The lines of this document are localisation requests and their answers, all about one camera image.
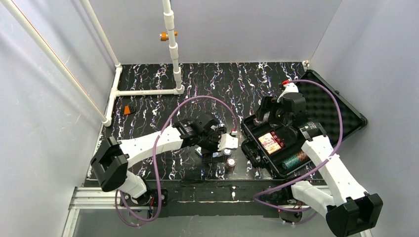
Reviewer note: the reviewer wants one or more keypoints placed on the white pvc pipe frame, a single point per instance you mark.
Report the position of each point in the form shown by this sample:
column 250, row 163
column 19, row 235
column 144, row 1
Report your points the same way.
column 76, row 52

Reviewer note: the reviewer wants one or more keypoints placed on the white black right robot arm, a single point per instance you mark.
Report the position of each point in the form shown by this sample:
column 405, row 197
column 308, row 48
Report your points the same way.
column 348, row 208

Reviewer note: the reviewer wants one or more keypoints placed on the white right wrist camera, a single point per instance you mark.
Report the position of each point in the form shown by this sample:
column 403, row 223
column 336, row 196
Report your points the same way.
column 288, row 88

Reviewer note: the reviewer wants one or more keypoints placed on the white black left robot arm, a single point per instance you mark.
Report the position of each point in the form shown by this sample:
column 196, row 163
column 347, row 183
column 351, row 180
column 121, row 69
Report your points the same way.
column 111, row 162

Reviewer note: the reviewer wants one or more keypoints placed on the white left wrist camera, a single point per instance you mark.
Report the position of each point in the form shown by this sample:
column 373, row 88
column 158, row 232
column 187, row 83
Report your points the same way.
column 228, row 141

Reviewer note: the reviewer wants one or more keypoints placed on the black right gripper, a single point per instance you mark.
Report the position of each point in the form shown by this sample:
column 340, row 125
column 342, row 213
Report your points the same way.
column 268, row 109

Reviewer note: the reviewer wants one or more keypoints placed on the teal poker chip stack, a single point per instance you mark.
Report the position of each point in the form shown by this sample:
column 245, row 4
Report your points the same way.
column 294, row 160

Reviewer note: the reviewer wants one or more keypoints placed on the purple 500 poker chip stack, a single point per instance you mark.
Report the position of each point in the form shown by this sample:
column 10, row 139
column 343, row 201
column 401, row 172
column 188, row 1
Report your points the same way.
column 227, row 153

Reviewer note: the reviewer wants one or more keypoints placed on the black poker set case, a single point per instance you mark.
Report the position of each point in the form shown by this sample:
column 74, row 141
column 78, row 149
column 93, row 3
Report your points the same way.
column 318, row 109

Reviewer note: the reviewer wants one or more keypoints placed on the orange black 100 chip stack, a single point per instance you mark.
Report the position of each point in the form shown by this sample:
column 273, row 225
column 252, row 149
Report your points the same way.
column 230, row 165

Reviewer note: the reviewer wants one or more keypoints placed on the orange hex key set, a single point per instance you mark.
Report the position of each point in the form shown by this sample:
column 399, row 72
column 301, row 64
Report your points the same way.
column 129, row 109

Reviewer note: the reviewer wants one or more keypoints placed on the red playing card deck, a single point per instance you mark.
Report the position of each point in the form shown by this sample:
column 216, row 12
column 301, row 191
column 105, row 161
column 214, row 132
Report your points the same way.
column 271, row 142

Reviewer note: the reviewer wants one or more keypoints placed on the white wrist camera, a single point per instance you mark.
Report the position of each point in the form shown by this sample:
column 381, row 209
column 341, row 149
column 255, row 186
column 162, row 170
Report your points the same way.
column 288, row 88
column 228, row 141

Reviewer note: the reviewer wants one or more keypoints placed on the blue playing card deck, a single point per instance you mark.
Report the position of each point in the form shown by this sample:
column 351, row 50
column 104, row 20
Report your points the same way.
column 198, row 150

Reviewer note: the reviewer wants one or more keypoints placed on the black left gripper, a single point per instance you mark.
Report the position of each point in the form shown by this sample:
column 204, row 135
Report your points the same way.
column 211, row 143

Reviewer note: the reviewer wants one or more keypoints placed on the orange knob on pole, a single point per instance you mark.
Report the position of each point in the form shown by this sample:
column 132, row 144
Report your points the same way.
column 164, row 36

